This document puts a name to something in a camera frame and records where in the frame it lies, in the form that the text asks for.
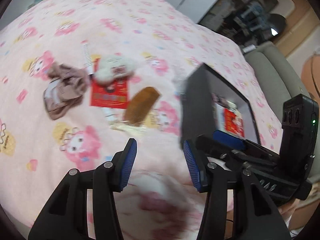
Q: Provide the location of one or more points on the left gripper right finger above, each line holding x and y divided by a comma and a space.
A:
255, 216

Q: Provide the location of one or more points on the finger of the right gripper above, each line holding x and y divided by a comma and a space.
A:
228, 140
210, 146

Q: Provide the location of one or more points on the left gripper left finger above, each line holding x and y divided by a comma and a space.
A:
64, 216

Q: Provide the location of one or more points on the black storage box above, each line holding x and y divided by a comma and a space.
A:
197, 105

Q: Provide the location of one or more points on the red booklet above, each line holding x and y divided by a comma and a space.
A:
114, 95

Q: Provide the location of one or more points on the white fluffy plush clip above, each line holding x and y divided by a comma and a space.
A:
113, 67

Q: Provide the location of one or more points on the brown beige sock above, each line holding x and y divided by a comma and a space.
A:
65, 90

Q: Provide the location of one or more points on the brown wooden comb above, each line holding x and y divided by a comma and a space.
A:
140, 105

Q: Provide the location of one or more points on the grey padded headboard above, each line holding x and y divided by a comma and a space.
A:
276, 82

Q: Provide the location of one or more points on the white pen with tassel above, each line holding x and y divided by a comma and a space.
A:
109, 114

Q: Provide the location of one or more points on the dark open wardrobe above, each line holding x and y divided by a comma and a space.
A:
246, 22

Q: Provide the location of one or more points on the pink cartoon print blanket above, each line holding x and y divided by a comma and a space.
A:
36, 152

